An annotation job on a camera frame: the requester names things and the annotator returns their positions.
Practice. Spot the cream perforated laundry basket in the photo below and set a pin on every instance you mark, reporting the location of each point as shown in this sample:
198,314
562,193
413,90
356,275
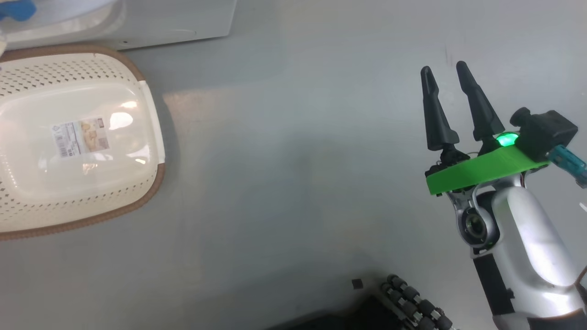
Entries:
114,192

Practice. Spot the yellow garment with blue cuffs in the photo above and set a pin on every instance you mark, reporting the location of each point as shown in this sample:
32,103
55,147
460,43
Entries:
16,9

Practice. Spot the black robot base with rollers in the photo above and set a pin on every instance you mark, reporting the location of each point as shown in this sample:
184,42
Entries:
412,307

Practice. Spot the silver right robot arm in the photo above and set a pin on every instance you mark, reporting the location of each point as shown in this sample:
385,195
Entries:
536,243

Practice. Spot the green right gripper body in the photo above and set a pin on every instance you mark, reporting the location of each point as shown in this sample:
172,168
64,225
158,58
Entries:
481,169

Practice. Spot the white front-load washing machine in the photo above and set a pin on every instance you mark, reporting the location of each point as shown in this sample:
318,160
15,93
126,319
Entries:
183,18

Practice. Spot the paper product label in basket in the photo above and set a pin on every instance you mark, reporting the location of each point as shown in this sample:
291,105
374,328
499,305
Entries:
80,137

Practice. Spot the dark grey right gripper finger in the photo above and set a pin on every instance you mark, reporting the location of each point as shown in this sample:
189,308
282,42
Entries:
438,123
484,114

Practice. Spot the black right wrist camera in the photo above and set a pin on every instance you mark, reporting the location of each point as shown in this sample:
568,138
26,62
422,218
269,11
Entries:
545,133

